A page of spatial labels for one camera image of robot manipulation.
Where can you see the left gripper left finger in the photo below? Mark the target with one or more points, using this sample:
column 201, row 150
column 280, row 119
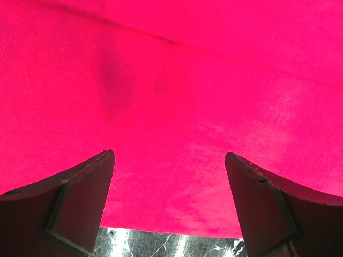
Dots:
column 59, row 215

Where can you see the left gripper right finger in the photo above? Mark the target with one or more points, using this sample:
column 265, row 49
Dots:
column 279, row 217

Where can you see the crimson t shirt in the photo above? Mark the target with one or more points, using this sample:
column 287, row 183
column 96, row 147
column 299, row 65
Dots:
column 171, row 87

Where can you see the black marbled table mat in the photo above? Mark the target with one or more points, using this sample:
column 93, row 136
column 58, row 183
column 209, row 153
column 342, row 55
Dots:
column 118, row 242

